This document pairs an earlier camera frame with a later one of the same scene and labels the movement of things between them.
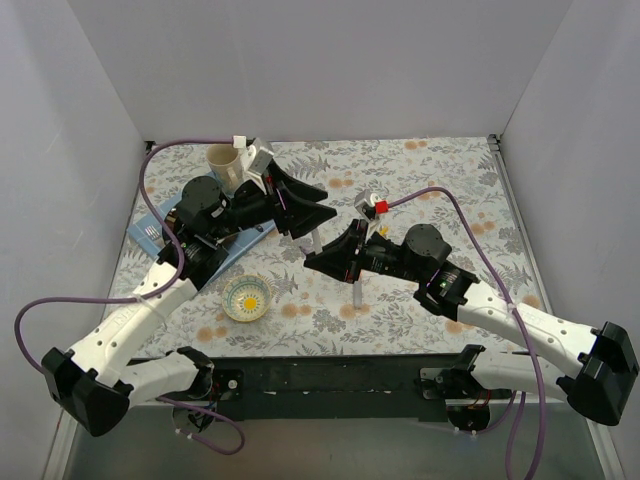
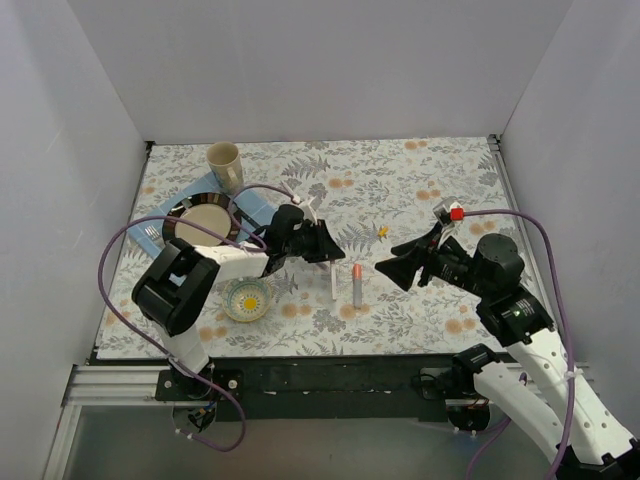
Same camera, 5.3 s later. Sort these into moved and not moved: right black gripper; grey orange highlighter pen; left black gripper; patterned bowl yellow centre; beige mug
Moved: right black gripper; left black gripper
Not moved: grey orange highlighter pen; patterned bowl yellow centre; beige mug
